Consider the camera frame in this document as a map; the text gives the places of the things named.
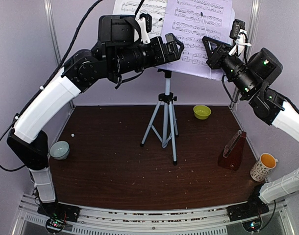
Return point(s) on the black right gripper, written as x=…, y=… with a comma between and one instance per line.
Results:
x=220, y=51

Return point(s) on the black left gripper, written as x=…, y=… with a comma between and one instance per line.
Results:
x=162, y=56

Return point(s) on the lavender bottom paper sheet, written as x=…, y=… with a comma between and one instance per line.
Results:
x=220, y=12

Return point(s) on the sheet music page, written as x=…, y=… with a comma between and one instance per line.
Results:
x=155, y=8

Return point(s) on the white perforated music stand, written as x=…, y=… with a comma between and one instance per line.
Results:
x=167, y=110

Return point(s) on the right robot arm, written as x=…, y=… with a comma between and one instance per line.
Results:
x=253, y=78

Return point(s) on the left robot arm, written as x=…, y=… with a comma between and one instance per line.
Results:
x=123, y=45

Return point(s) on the lime green bowl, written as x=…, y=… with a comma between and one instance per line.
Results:
x=202, y=112

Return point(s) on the brown wooden metronome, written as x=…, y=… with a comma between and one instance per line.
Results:
x=231, y=156

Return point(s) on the patterned yellow-lined mug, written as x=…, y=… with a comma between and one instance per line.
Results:
x=263, y=166

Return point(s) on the pale celadon bowl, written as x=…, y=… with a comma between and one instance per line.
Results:
x=60, y=150

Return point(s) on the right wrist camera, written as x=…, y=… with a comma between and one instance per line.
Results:
x=239, y=35

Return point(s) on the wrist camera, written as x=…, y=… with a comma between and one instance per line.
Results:
x=239, y=35
x=145, y=25

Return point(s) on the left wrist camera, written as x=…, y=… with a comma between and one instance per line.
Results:
x=145, y=25

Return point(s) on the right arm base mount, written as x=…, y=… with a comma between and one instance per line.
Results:
x=244, y=211

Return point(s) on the aluminium front rail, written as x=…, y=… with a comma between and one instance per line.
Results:
x=199, y=221

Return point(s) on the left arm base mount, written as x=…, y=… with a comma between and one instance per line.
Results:
x=59, y=211

